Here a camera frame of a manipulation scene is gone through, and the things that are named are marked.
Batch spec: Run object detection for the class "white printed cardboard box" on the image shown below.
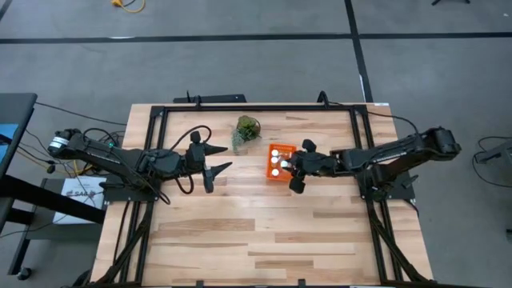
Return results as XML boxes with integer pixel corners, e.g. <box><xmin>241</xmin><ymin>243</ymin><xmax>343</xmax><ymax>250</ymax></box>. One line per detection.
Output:
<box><xmin>54</xmin><ymin>178</ymin><xmax>108</xmax><ymax>225</ymax></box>

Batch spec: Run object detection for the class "black router with antenna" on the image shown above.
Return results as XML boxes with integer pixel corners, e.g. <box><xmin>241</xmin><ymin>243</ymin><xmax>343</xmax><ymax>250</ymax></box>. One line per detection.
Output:
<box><xmin>172</xmin><ymin>90</ymin><xmax>247</xmax><ymax>105</ymax></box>

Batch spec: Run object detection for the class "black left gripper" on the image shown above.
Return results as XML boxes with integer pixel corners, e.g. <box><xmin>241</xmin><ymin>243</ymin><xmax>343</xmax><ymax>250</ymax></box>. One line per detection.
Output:
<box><xmin>182</xmin><ymin>130</ymin><xmax>234</xmax><ymax>194</ymax></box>

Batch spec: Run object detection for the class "black aluminium table frame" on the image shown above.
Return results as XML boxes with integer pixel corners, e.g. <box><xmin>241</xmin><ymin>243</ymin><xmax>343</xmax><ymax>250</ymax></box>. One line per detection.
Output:
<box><xmin>94</xmin><ymin>102</ymin><xmax>435</xmax><ymax>288</ymax></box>

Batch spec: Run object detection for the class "yellow floor cable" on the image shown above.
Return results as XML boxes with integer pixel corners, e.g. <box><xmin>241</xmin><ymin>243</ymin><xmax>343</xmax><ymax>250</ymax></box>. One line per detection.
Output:
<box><xmin>59</xmin><ymin>159</ymin><xmax>93</xmax><ymax>177</ymax></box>

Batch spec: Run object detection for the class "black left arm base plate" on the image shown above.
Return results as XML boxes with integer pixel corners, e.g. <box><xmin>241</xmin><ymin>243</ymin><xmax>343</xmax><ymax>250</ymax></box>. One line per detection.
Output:
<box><xmin>99</xmin><ymin>179</ymin><xmax>161</xmax><ymax>203</ymax></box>

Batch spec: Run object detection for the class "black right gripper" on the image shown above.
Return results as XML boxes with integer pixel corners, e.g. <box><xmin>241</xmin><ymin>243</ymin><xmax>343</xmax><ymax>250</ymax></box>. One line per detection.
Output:
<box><xmin>284</xmin><ymin>138</ymin><xmax>339</xmax><ymax>195</ymax></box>

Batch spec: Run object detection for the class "orange plastic basket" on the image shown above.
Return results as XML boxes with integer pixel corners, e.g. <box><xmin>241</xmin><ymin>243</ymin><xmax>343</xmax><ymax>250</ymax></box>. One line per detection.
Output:
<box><xmin>266</xmin><ymin>142</ymin><xmax>299</xmax><ymax>183</ymax></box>

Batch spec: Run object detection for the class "black power adapter green light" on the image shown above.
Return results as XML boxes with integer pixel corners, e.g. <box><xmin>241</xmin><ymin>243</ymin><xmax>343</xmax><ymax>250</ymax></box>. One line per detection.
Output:
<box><xmin>98</xmin><ymin>134</ymin><xmax>121</xmax><ymax>147</ymax></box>

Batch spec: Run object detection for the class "person's foot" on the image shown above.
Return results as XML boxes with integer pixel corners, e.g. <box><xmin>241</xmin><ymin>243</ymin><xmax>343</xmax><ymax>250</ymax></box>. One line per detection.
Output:
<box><xmin>71</xmin><ymin>270</ymin><xmax>92</xmax><ymax>288</ymax></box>

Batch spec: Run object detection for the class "black desk leg frame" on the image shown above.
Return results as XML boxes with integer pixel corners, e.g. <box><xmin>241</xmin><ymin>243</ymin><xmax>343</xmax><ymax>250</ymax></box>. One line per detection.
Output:
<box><xmin>0</xmin><ymin>174</ymin><xmax>107</xmax><ymax>277</ymax></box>

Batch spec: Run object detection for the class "black looped floor cable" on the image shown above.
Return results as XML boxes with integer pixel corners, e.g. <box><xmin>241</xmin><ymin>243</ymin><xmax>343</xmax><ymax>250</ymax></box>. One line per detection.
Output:
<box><xmin>470</xmin><ymin>135</ymin><xmax>512</xmax><ymax>189</ymax></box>

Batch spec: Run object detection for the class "potted green succulent plant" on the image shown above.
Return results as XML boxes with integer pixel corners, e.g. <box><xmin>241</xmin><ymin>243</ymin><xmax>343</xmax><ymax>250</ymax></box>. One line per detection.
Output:
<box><xmin>231</xmin><ymin>114</ymin><xmax>262</xmax><ymax>155</ymax></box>

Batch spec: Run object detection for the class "grey stand foot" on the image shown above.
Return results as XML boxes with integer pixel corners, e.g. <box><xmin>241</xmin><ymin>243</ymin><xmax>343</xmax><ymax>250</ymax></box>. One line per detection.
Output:
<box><xmin>475</xmin><ymin>138</ymin><xmax>512</xmax><ymax>164</ymax></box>

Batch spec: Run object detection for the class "blue screen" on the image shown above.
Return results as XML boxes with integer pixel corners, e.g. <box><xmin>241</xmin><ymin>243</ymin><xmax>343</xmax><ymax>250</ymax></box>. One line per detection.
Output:
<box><xmin>0</xmin><ymin>123</ymin><xmax>20</xmax><ymax>161</ymax></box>

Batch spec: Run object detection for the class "yellow extension cable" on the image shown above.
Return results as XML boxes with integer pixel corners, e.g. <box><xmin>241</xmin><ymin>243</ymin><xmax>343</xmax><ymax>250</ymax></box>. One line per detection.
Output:
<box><xmin>110</xmin><ymin>0</ymin><xmax>146</xmax><ymax>14</ymax></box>

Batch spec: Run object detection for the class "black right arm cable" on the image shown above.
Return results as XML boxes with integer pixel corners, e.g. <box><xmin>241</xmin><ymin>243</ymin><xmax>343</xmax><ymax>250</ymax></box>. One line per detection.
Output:
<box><xmin>366</xmin><ymin>110</ymin><xmax>420</xmax><ymax>136</ymax></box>

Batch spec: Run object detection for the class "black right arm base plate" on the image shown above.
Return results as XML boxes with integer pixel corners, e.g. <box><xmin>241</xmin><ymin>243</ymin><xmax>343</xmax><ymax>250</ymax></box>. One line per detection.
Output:
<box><xmin>358</xmin><ymin>171</ymin><xmax>417</xmax><ymax>201</ymax></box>

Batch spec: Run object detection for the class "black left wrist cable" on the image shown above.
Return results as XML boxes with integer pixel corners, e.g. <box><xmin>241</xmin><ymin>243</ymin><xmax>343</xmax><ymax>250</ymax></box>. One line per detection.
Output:
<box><xmin>170</xmin><ymin>124</ymin><xmax>213</xmax><ymax>196</ymax></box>

